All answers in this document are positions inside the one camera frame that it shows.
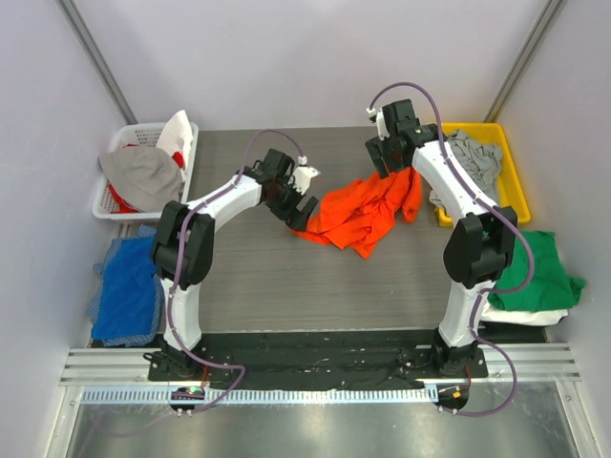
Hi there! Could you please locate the orange t shirt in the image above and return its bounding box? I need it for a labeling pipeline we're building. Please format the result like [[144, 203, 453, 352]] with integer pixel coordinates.
[[294, 168, 423, 260]]

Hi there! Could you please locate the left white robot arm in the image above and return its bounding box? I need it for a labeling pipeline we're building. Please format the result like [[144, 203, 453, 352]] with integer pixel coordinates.
[[151, 149, 321, 381]]

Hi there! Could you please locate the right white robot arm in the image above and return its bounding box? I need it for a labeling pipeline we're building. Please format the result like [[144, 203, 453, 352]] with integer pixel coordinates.
[[366, 99, 517, 377]]

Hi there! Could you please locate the grey shirt in yellow bin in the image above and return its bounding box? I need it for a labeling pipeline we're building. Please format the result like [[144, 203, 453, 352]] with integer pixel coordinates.
[[447, 129, 503, 203]]

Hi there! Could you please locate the white cloth in basket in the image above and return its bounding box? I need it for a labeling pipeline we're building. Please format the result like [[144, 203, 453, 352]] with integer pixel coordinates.
[[156, 110, 195, 169]]

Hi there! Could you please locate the yellow plastic bin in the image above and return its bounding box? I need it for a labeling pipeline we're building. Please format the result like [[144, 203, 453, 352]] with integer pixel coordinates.
[[443, 122, 531, 225]]

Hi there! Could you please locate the beige grey shirt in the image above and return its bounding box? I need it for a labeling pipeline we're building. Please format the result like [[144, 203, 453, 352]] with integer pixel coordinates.
[[98, 145, 182, 213]]

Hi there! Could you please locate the white plastic basket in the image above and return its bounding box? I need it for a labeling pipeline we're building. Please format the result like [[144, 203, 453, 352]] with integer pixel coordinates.
[[92, 121, 200, 224]]

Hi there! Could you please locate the red cloth in basket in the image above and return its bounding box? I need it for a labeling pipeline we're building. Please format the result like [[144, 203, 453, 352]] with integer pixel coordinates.
[[108, 184, 138, 214]]

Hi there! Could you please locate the white folded t shirt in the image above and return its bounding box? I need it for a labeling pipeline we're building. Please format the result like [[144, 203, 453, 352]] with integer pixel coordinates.
[[480, 300, 569, 326]]

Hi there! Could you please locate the green folded t shirt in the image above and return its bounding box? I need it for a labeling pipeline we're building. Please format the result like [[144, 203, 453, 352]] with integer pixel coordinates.
[[488, 231, 586, 313]]

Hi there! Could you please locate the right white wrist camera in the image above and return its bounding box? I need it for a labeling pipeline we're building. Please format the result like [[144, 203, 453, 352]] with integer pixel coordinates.
[[366, 108, 390, 140]]

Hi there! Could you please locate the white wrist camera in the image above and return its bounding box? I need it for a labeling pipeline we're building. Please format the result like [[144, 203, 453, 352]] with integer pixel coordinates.
[[292, 156, 321, 195], [366, 108, 390, 140]]

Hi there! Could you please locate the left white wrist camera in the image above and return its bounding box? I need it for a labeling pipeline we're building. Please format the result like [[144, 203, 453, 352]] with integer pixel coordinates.
[[292, 156, 321, 195]]

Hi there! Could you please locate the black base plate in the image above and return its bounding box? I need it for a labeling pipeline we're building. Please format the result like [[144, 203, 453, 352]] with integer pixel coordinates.
[[144, 329, 489, 391]]

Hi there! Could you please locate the slotted cable duct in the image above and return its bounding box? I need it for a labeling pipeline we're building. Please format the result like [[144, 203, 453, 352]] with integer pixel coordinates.
[[81, 385, 438, 406]]

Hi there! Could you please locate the right corner metal post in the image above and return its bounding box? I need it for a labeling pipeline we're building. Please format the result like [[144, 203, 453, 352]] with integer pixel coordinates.
[[483, 0, 567, 123]]

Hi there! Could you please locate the corner metal post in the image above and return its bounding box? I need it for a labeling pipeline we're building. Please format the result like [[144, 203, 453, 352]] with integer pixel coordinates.
[[483, 0, 567, 123], [56, 0, 137, 125]]

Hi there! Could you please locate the left corner metal post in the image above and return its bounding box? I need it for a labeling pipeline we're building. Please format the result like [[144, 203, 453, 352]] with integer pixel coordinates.
[[56, 0, 137, 125]]

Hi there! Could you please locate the aluminium rail frame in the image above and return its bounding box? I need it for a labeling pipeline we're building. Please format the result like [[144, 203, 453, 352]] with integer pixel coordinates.
[[45, 333, 600, 457]]

